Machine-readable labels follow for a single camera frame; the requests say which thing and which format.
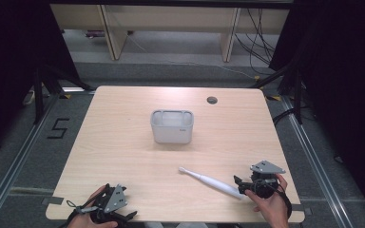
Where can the white plastic toothbrush holder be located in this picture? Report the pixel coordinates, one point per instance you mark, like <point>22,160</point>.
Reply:
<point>172,129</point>

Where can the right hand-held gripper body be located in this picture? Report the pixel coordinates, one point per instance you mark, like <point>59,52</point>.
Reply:
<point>266,180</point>

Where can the yellow black hazard tape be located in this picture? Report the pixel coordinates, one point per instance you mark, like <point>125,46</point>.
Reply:
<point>65,96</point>

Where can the grey tape patch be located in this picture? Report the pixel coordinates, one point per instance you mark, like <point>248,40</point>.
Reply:
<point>52,200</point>
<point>302,210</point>

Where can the aluminium floor rail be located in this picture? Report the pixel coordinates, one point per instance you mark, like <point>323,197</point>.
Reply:
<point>316,164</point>
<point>15,161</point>

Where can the black curtain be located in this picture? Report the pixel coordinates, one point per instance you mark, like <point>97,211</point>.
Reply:
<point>15,63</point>
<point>345,79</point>

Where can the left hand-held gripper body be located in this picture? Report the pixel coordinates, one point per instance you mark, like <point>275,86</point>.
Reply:
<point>114,199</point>

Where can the person's left hand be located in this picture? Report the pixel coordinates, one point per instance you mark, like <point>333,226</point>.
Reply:
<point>90,223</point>

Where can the person's right hand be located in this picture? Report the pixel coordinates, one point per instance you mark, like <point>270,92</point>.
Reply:
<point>272,209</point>

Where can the white electric toothbrush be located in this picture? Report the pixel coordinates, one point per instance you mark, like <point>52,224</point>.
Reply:
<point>214,183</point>

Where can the black metal stand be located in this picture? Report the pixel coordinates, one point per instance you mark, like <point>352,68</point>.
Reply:
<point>38,95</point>
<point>297,91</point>

